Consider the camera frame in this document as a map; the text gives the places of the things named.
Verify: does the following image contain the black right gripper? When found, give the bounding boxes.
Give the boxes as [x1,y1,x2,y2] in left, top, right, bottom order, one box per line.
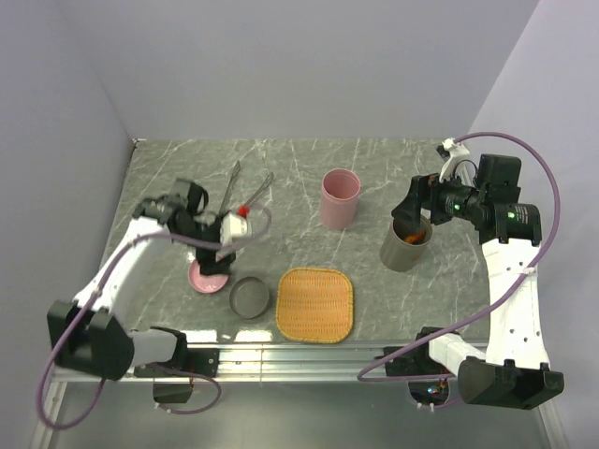
[390,167,486,228]

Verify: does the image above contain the pink container lid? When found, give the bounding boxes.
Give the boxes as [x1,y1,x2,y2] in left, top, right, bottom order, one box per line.
[188,260,229,294]

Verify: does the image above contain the roasted chicken wing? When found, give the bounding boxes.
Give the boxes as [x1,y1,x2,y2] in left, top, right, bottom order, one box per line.
[403,230,426,245]

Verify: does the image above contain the grey cylindrical container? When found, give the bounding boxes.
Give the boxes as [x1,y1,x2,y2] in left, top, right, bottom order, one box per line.
[379,215,432,272]

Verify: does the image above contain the metal food tongs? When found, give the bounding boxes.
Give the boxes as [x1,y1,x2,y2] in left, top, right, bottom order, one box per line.
[218,160,274,214]

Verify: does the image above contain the grey container lid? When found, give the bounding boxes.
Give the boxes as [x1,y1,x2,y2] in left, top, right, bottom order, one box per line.
[229,276,270,320]

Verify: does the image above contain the pink cylindrical container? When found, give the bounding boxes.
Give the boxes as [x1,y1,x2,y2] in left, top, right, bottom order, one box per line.
[320,168,361,230]

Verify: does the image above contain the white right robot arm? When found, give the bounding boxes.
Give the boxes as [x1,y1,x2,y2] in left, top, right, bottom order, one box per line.
[392,154,564,410]

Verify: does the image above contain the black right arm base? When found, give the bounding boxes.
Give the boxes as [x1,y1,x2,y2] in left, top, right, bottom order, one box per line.
[373,345,469,403]

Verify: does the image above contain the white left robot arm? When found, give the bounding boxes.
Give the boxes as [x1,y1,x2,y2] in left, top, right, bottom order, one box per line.
[47,179,251,381]

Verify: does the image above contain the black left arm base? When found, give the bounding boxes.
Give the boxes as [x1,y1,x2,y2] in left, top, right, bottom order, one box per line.
[133,348,222,415]

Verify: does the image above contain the woven bamboo tray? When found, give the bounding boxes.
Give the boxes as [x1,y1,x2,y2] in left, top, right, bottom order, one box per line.
[275,268,354,344]

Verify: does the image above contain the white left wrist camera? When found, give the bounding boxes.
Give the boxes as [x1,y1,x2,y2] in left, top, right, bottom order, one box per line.
[220,205,252,246]

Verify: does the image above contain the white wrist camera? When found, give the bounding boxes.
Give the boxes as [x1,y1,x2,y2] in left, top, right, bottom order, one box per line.
[437,138,471,182]
[220,205,252,246]

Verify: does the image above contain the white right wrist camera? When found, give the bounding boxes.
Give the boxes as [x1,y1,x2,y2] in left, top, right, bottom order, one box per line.
[437,138,471,182]

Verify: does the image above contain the aluminium table edge rail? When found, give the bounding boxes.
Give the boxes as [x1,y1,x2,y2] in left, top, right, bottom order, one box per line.
[51,343,497,383]

